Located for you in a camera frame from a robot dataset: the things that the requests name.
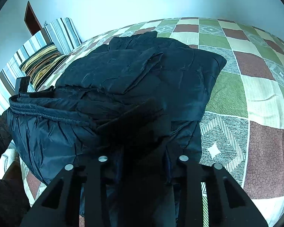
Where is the black quilted jacket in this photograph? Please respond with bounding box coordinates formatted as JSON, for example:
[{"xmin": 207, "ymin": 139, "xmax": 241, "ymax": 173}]
[{"xmin": 8, "ymin": 31, "xmax": 228, "ymax": 227}]

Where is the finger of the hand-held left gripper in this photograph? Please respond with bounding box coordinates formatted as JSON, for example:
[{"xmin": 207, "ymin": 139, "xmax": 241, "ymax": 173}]
[{"xmin": 15, "ymin": 76, "xmax": 31, "ymax": 95}]

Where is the striped yellow black pillow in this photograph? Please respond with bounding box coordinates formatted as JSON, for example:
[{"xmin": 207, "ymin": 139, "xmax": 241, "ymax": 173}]
[{"xmin": 20, "ymin": 43, "xmax": 68, "ymax": 91}]

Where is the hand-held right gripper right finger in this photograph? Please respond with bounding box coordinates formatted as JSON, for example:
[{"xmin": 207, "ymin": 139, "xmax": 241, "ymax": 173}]
[{"xmin": 176, "ymin": 155, "xmax": 268, "ymax": 227}]

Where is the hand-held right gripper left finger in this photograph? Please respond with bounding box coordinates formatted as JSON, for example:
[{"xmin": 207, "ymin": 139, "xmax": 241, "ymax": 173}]
[{"xmin": 20, "ymin": 155, "xmax": 110, "ymax": 227}]

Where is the brown wooden door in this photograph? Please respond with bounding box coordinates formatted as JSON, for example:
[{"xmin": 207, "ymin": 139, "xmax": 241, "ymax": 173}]
[{"xmin": 24, "ymin": 1, "xmax": 43, "ymax": 36}]

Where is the striped headboard cushion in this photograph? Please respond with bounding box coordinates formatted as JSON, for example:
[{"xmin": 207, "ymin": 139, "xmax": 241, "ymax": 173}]
[{"xmin": 0, "ymin": 17, "xmax": 82, "ymax": 123}]

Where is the checkered bed blanket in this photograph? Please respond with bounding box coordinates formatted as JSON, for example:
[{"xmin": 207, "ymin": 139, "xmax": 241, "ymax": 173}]
[{"xmin": 21, "ymin": 16, "xmax": 284, "ymax": 227}]

